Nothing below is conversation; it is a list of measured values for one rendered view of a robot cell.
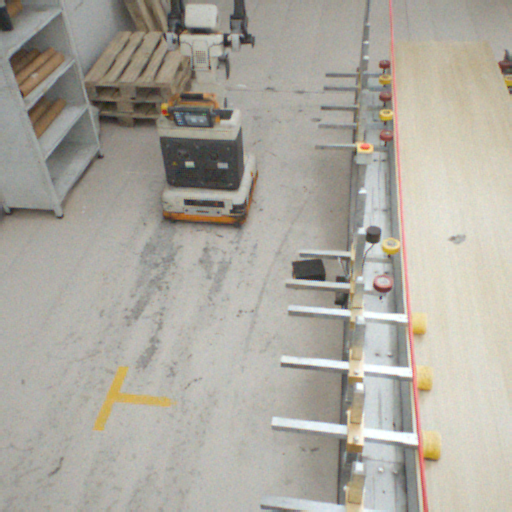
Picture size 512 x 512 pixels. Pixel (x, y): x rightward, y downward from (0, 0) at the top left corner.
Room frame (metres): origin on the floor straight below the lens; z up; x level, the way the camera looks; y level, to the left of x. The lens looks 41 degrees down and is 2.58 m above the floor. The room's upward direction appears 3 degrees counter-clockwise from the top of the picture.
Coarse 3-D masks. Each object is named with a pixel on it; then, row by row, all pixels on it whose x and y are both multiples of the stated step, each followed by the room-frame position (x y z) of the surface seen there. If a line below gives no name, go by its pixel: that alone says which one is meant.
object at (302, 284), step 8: (288, 280) 1.75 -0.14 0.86; (296, 280) 1.74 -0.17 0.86; (304, 280) 1.74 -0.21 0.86; (312, 280) 1.74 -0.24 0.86; (296, 288) 1.72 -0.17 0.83; (304, 288) 1.72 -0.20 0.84; (312, 288) 1.71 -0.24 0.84; (320, 288) 1.70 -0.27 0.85; (328, 288) 1.70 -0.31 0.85; (336, 288) 1.69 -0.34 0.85; (344, 288) 1.68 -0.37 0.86; (368, 288) 1.67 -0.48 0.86
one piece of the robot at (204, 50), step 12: (180, 36) 3.69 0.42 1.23; (192, 36) 3.67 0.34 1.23; (204, 36) 3.66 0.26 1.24; (216, 36) 3.65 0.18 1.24; (192, 48) 3.66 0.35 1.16; (204, 48) 3.65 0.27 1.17; (216, 48) 3.63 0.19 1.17; (192, 60) 3.64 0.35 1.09; (204, 60) 3.64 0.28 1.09; (216, 60) 3.72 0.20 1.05; (204, 72) 3.69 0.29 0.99; (216, 72) 3.74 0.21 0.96; (192, 84) 3.72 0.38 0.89; (204, 84) 3.70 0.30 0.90; (216, 84) 3.68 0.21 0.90; (216, 96) 3.67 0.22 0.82
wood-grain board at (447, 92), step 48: (432, 48) 4.06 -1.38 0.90; (480, 48) 4.00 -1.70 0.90; (432, 96) 3.32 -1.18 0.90; (480, 96) 3.27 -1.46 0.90; (432, 144) 2.74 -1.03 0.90; (480, 144) 2.71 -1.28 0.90; (432, 192) 2.29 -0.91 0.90; (480, 192) 2.26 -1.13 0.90; (432, 240) 1.92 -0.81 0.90; (480, 240) 1.90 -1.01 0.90; (432, 288) 1.62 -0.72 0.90; (480, 288) 1.60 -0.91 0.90; (432, 336) 1.37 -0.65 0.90; (480, 336) 1.36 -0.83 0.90; (480, 384) 1.15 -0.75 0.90; (480, 432) 0.97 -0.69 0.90; (432, 480) 0.82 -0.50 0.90; (480, 480) 0.81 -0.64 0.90
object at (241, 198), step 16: (256, 160) 3.76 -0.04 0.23; (256, 176) 3.72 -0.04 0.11; (176, 192) 3.30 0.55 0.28; (192, 192) 3.29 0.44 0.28; (208, 192) 3.28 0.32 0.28; (224, 192) 3.27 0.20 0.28; (240, 192) 3.26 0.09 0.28; (176, 208) 3.27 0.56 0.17; (192, 208) 3.25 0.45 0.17; (208, 208) 3.23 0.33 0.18; (240, 208) 3.18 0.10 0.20
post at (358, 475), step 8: (352, 464) 0.76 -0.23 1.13; (360, 464) 0.75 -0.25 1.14; (352, 472) 0.74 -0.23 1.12; (360, 472) 0.73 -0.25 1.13; (352, 480) 0.73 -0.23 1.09; (360, 480) 0.73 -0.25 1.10; (352, 488) 0.73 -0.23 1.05; (360, 488) 0.73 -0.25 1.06; (352, 496) 0.73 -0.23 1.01; (360, 496) 0.73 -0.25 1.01
